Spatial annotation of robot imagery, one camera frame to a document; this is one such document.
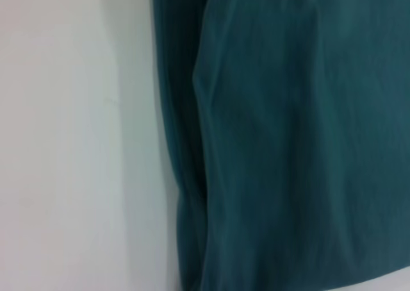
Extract teal T-shirt with pink print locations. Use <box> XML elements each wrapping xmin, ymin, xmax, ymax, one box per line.
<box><xmin>149</xmin><ymin>0</ymin><xmax>410</xmax><ymax>291</ymax></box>

